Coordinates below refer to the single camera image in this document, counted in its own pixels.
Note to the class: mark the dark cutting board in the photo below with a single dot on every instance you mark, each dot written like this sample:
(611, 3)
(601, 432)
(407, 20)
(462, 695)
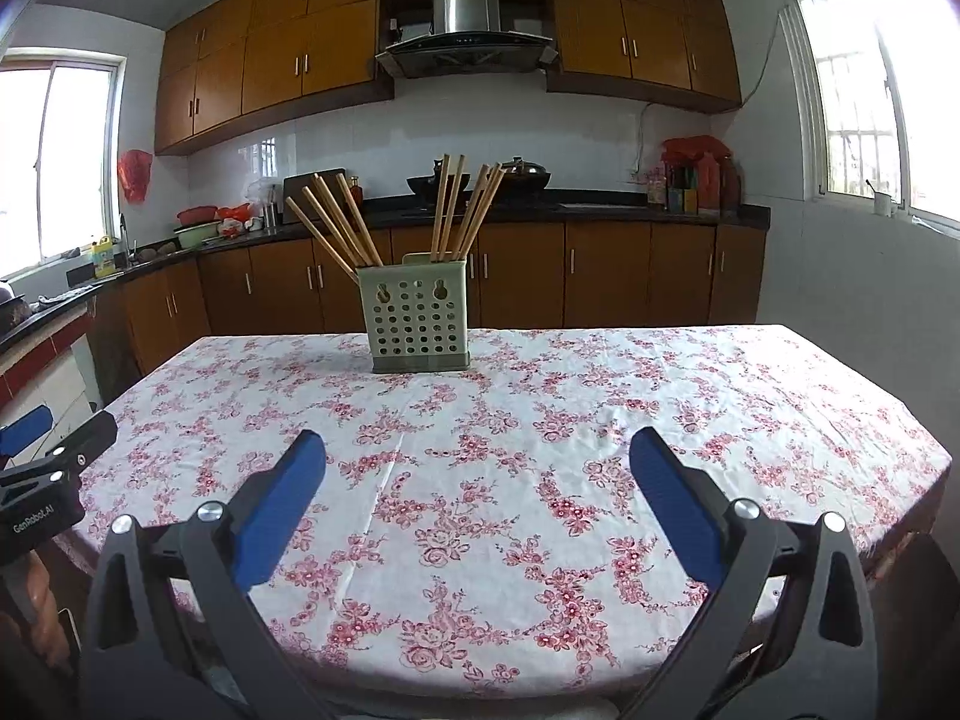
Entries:
(300, 184)

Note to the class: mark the green perforated chopstick holder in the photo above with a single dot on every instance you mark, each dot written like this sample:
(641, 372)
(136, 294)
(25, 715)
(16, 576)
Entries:
(412, 322)

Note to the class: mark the black wok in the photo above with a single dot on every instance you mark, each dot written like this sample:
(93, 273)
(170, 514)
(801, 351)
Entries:
(420, 184)

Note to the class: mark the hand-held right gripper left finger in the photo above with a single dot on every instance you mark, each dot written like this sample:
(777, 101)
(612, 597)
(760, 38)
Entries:
(281, 510)

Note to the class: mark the red bottle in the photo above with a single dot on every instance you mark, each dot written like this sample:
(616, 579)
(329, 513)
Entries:
(355, 191)

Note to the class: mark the floral tablecloth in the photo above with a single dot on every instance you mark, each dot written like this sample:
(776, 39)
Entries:
(487, 427)

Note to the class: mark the brown base cabinets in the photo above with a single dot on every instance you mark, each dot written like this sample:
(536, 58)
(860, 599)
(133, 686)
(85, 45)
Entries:
(600, 277)

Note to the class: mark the black pot with lid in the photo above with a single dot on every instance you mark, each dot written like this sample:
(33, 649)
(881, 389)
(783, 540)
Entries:
(525, 176)

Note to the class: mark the orange oil bottle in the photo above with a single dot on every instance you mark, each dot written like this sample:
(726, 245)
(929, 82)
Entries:
(709, 184)

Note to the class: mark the colourful carton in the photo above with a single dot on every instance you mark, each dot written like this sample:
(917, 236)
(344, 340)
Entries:
(682, 200)

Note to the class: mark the green basin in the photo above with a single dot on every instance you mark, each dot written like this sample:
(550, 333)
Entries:
(196, 235)

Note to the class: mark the sliding window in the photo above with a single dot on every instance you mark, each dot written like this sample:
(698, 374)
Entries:
(60, 157)

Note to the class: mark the steel range hood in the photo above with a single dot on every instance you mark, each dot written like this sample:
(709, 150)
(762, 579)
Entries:
(465, 7)

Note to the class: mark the dark sauce bottle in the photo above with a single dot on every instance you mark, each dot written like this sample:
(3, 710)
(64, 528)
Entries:
(731, 184)

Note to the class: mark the hanging red plastic bag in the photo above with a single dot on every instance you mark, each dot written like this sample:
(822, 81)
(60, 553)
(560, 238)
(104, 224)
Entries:
(136, 176)

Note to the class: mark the metal faucet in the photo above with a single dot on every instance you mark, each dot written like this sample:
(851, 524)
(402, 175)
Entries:
(124, 240)

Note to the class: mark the brown wall cabinet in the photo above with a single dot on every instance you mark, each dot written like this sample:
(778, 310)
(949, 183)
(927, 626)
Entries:
(637, 30)
(270, 67)

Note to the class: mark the black gas stove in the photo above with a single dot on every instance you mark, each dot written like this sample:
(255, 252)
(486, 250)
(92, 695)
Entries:
(525, 199)

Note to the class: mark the person's left forearm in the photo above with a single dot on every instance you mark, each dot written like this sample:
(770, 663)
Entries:
(41, 600)

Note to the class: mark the white cup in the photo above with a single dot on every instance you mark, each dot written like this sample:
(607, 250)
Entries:
(881, 202)

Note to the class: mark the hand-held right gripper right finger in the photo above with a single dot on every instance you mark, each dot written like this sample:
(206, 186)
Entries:
(675, 502)

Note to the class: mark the white kitchen appliance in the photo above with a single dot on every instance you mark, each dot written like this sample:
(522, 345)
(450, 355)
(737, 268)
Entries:
(265, 206)

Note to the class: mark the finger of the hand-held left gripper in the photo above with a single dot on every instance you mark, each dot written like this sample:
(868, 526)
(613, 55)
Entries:
(26, 427)
(90, 436)

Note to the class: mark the black kitchen countertop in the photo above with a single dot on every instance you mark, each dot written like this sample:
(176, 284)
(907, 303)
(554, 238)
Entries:
(600, 211)

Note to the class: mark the barred window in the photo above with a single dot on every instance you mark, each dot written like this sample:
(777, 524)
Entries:
(877, 105)

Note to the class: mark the red basin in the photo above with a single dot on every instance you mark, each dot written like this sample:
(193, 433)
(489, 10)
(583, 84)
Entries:
(196, 214)

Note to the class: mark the bundle of chopsticks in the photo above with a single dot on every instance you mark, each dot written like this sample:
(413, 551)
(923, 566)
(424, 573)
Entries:
(441, 202)

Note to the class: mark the yellow detergent bottle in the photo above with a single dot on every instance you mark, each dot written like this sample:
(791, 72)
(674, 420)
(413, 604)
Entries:
(105, 259)

